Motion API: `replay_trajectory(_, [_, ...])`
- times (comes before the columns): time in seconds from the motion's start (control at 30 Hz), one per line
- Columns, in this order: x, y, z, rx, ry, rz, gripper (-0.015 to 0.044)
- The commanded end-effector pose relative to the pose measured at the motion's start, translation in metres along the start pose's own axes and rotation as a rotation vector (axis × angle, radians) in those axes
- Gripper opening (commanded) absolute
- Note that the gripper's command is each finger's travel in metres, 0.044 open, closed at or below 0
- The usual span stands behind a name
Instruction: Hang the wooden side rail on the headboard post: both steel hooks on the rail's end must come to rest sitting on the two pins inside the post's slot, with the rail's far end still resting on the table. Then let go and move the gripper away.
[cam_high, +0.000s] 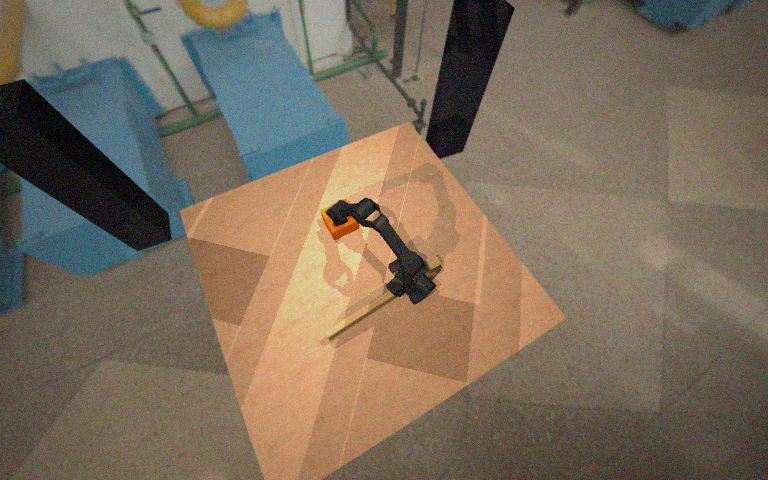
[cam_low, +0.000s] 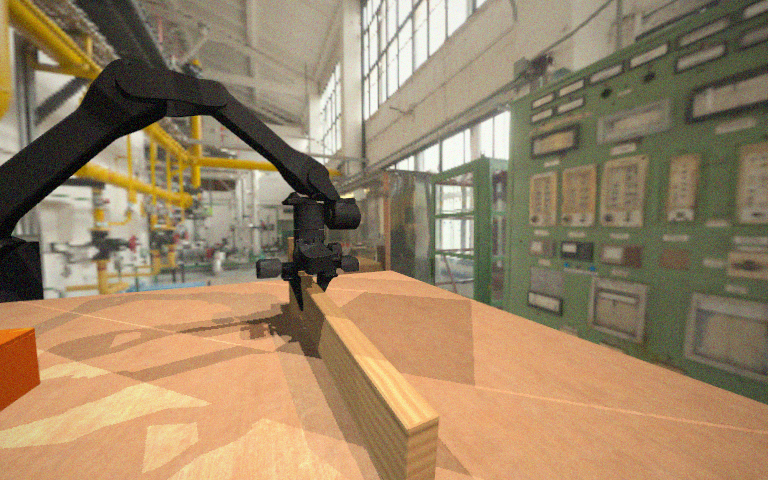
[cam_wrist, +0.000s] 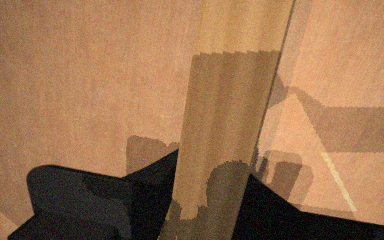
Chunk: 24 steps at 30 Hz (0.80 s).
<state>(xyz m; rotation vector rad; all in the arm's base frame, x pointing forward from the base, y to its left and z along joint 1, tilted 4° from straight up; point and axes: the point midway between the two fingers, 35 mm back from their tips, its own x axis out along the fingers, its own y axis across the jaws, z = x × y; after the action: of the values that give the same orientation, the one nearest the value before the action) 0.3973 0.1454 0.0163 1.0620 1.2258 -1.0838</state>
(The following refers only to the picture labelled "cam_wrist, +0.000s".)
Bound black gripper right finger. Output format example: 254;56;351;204
231;173;384;240

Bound wooden post with slot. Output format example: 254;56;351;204
158;205;171;240

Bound long wooden board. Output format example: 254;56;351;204
166;0;296;240

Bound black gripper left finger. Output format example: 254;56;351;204
26;149;179;240

